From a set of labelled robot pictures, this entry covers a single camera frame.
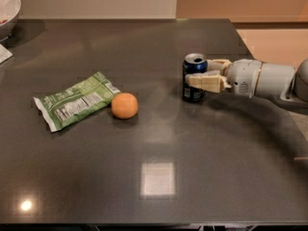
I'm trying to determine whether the white bowl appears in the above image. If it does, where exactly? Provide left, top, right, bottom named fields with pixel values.
left=0, top=0, right=21, bottom=41

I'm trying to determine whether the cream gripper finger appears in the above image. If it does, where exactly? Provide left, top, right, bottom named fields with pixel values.
left=185, top=73, right=231, bottom=93
left=207, top=59, right=231, bottom=75

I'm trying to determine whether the green snack bag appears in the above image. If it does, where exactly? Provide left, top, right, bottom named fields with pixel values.
left=34, top=72, right=120, bottom=132

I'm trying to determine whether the orange fruit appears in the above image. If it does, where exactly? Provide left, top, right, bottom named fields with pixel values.
left=112, top=92, right=139, bottom=119

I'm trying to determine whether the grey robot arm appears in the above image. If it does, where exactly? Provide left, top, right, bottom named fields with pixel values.
left=185, top=59, right=308, bottom=113

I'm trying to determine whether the blue pepsi can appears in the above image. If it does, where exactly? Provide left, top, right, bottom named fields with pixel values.
left=182, top=53, right=208, bottom=102

